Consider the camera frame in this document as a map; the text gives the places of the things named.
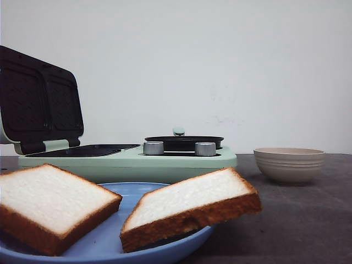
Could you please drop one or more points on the black round frying pan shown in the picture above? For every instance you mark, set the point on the black round frying pan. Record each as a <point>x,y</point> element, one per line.
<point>181,142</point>

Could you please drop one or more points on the mint green breakfast maker base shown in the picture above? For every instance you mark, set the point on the mint green breakfast maker base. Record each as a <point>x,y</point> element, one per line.
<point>109,163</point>

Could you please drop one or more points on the silver control knob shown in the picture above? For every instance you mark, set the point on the silver control knob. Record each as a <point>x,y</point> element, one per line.
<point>151,148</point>
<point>205,149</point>

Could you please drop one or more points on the right silver control knob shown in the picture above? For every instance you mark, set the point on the right silver control knob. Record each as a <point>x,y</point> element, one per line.
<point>205,149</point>

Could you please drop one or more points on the left silver control knob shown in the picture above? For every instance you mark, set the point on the left silver control knob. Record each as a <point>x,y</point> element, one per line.
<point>151,148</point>

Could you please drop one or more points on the blue round plate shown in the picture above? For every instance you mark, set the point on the blue round plate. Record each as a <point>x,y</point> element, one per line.
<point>103,245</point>

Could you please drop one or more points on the beige ribbed bowl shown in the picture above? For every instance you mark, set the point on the beige ribbed bowl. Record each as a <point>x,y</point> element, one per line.
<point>289,165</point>

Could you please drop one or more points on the breakfast maker hinged lid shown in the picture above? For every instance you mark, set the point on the breakfast maker hinged lid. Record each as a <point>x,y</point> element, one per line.
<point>39,103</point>

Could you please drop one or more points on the bread slice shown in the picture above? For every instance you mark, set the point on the bread slice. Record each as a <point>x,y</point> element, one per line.
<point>188,205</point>
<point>49,209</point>

